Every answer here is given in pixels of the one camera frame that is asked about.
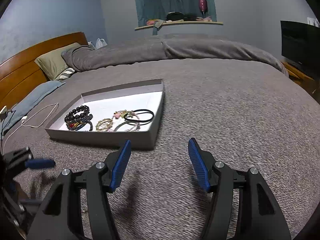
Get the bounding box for dark red bead bracelet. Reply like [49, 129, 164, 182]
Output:
[67, 121, 89, 129]

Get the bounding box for gold round hair clip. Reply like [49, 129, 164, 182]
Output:
[95, 118, 113, 132]

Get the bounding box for pink cord jewelry bundle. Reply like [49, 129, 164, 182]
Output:
[113, 110, 138, 119]

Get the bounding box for gold bangle bracelet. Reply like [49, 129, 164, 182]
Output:
[113, 121, 141, 132]

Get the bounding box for black hair tie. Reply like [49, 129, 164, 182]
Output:
[123, 108, 155, 126]

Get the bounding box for light blue blanket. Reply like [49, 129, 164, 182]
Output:
[1, 81, 63, 135]

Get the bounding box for wooden headboard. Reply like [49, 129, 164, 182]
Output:
[0, 32, 87, 108]

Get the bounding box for striped pillow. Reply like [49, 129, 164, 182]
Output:
[57, 67, 76, 81]

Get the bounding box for olive green pillow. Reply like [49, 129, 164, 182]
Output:
[34, 43, 80, 80]

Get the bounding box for grey cardboard tray box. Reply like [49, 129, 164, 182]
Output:
[45, 79, 165, 150]

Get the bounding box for white plastic bag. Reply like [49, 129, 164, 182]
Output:
[95, 38, 107, 49]

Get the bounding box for wooden tv stand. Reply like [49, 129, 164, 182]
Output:
[281, 61, 319, 96]

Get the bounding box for grey duvet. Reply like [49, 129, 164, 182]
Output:
[61, 34, 288, 75]

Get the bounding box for black television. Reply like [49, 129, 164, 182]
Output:
[280, 21, 319, 76]

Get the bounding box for black clothes on sill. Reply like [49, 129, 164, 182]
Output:
[166, 12, 197, 22]

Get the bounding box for wooden window sill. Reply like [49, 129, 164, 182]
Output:
[135, 21, 223, 31]

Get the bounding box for pink balloon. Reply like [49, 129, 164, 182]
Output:
[199, 0, 207, 18]

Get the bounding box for white charging cable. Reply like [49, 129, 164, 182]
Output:
[1, 102, 60, 151]

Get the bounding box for white wall hooks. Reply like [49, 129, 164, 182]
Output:
[307, 17, 320, 28]

